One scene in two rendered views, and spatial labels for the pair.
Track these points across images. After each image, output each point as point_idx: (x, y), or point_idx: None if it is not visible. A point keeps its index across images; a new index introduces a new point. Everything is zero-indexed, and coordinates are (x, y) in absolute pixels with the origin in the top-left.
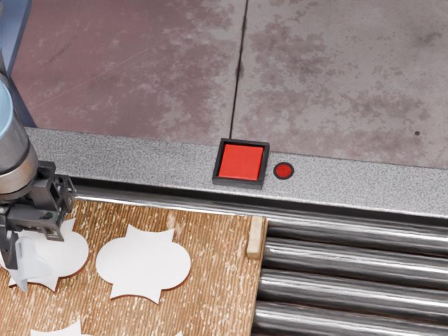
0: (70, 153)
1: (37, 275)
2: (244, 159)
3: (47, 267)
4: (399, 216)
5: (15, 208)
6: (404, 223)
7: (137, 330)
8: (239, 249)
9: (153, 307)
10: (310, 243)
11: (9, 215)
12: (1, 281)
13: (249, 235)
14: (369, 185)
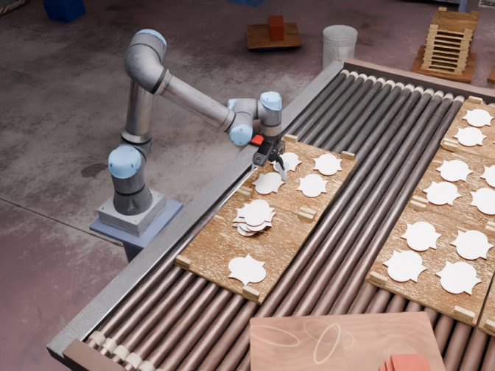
0: (227, 177)
1: (287, 168)
2: (258, 138)
3: (287, 163)
4: (294, 120)
5: (275, 147)
6: (298, 118)
7: (307, 168)
8: (291, 144)
9: (301, 164)
10: (295, 135)
11: (277, 149)
12: (272, 196)
13: (287, 141)
14: (281, 121)
